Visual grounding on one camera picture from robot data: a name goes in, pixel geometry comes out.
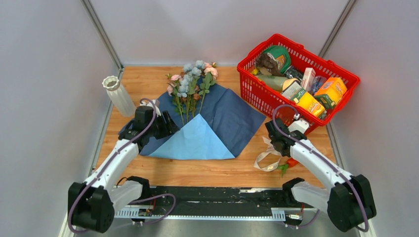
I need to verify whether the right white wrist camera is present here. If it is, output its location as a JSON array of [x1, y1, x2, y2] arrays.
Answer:
[[288, 114, 310, 134]]

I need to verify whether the yellow green box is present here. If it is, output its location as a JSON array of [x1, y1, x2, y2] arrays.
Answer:
[[291, 88, 325, 118]]

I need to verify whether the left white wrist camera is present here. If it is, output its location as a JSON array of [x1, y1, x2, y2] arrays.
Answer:
[[140, 98, 161, 117]]

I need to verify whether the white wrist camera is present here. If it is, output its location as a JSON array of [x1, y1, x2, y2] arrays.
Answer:
[[288, 114, 310, 134], [140, 98, 161, 117]]

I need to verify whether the clear plastic bottle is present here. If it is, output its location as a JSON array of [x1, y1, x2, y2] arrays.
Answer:
[[308, 76, 327, 95]]

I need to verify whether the pink white box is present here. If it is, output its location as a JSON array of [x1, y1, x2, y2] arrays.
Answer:
[[300, 68, 316, 91]]

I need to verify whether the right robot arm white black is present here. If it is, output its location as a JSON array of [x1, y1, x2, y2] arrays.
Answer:
[[265, 118, 377, 232]]

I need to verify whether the blue wrapping paper sheet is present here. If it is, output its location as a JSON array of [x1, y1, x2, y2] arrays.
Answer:
[[139, 84, 265, 160]]

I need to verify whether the green snack bag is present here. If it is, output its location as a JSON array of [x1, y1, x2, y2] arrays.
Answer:
[[262, 45, 291, 73]]

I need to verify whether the olive green bottle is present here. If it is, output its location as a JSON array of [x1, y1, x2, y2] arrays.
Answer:
[[256, 75, 300, 92]]

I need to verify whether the orange box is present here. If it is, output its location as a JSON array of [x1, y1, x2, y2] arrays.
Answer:
[[314, 77, 347, 110]]

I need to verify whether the red shopping basket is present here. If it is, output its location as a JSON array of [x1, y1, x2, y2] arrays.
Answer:
[[237, 34, 360, 134]]

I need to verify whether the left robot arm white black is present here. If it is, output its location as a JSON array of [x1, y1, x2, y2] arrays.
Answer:
[[67, 104, 179, 234]]

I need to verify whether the pink rose flower stem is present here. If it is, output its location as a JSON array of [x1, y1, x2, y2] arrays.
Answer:
[[199, 62, 218, 114]]

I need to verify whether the dark foil packet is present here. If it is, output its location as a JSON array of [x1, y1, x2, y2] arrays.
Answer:
[[284, 66, 303, 81]]

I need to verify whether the blue pink flower stem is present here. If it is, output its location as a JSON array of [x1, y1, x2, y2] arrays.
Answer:
[[180, 74, 201, 122]]

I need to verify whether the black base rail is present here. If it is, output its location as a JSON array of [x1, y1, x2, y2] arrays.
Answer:
[[70, 185, 331, 226]]

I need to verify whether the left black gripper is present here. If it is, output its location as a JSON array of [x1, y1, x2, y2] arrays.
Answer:
[[146, 110, 180, 140]]

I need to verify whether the toy carrot with leaves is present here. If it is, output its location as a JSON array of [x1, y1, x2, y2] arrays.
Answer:
[[277, 158, 299, 177]]

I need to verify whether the white ribbed vase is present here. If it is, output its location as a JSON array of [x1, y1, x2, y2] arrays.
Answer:
[[102, 76, 136, 117]]

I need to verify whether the brown crumpled bag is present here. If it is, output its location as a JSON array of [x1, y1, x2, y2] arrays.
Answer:
[[255, 53, 283, 76]]

